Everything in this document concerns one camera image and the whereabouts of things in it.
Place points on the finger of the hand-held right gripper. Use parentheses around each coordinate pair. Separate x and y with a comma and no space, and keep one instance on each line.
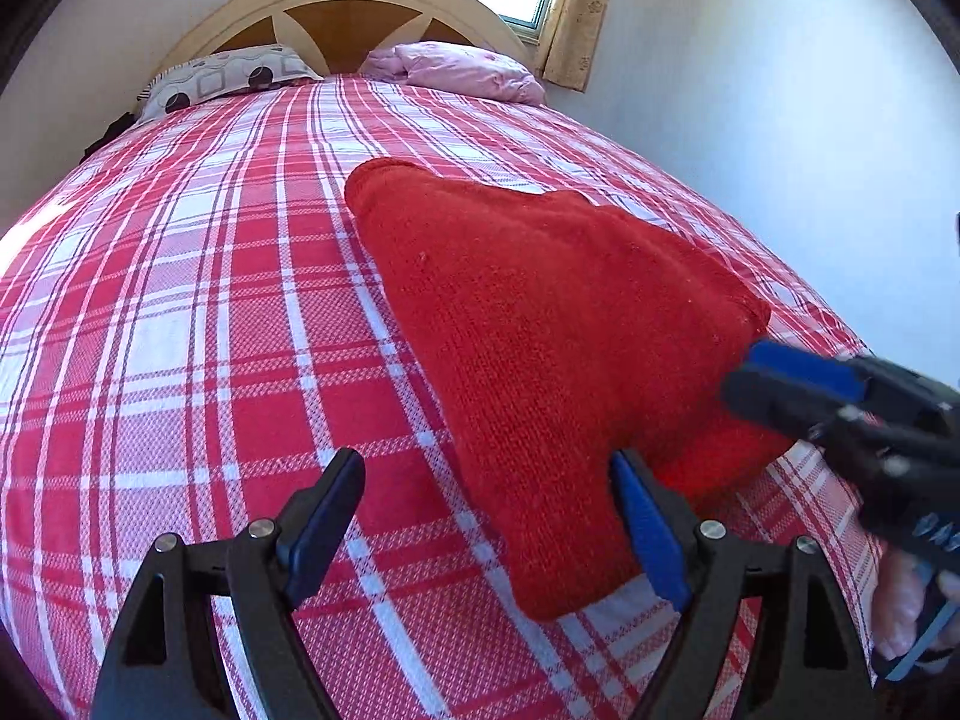
(780,405)
(806,371)

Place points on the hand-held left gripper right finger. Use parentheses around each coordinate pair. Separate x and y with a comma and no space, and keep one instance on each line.
(649,532)

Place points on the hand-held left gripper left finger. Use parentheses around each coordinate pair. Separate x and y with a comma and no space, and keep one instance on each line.
(322,517)

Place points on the red knitted sweater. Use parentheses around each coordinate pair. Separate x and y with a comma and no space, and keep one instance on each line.
(540,330)

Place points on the person's right hand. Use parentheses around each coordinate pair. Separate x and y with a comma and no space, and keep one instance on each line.
(896,604)

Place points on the red plaid bedspread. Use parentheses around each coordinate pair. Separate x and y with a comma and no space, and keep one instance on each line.
(187,315)

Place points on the yellow floral curtain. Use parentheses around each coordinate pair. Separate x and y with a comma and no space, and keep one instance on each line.
(581,15)

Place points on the dark cloth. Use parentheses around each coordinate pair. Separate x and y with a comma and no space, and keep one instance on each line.
(112,131)

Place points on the grey patterned pillow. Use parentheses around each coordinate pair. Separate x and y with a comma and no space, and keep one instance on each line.
(225,75)

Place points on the pink pillow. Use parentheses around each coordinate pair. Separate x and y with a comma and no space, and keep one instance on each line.
(450,67)

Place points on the cream wooden headboard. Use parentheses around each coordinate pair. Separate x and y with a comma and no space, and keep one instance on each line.
(360,19)

